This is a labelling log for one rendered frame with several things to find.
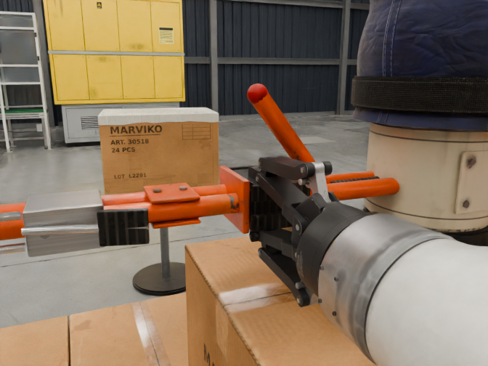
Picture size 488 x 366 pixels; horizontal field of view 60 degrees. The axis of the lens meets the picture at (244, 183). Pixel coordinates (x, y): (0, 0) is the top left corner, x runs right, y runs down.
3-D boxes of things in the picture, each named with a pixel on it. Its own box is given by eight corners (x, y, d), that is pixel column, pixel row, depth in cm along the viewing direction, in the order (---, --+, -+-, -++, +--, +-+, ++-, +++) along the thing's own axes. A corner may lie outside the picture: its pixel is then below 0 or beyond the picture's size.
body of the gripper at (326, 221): (322, 219, 28) (263, 186, 37) (317, 332, 30) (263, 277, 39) (410, 207, 31) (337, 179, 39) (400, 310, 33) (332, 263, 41)
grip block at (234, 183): (277, 202, 56) (278, 159, 55) (315, 227, 48) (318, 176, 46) (217, 210, 53) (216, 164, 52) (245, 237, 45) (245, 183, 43)
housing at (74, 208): (103, 226, 47) (99, 187, 46) (107, 249, 41) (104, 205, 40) (33, 234, 45) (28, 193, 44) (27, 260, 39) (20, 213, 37)
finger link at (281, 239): (339, 240, 37) (340, 256, 37) (280, 225, 47) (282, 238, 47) (299, 247, 35) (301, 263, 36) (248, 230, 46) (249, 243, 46)
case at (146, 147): (207, 171, 270) (206, 107, 260) (219, 186, 232) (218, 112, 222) (108, 176, 255) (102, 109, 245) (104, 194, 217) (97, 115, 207)
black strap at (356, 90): (438, 101, 70) (441, 75, 69) (592, 112, 49) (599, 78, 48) (319, 103, 62) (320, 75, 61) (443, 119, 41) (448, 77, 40)
